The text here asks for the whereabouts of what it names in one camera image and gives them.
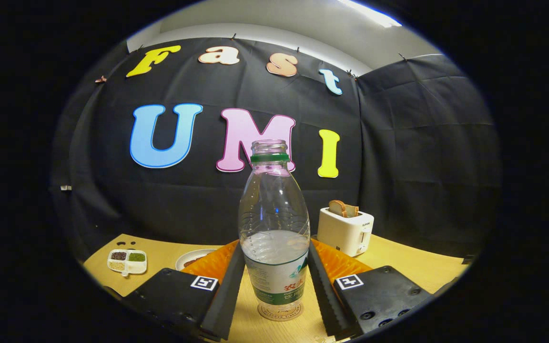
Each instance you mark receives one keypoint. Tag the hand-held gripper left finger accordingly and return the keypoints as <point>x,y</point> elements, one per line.
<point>227,295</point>

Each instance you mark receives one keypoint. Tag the copper clip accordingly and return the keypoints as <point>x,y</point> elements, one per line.
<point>100,79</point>

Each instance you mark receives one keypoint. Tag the white divided dish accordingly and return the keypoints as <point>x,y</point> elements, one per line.
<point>127,267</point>

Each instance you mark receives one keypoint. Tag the white toaster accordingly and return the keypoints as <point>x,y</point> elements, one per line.
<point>346,233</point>

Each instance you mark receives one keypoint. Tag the brown meat piece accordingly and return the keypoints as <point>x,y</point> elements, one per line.
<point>194,261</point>

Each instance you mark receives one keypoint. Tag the round wooden coaster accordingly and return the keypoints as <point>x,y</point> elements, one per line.
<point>279,316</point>

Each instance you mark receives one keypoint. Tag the wooden table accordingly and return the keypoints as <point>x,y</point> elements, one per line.
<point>160,252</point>

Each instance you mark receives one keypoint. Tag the black backdrop cloth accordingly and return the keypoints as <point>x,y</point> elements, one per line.
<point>184,205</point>

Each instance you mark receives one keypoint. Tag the round white plate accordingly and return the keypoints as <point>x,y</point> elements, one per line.
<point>183,259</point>

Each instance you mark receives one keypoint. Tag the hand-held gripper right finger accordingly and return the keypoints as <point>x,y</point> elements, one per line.
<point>327,295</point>

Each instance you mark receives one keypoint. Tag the bread slice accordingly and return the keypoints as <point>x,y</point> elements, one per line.
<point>336,208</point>
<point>352,211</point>

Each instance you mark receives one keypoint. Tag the clear plastic juice bottle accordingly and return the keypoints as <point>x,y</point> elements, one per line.
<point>274,267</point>

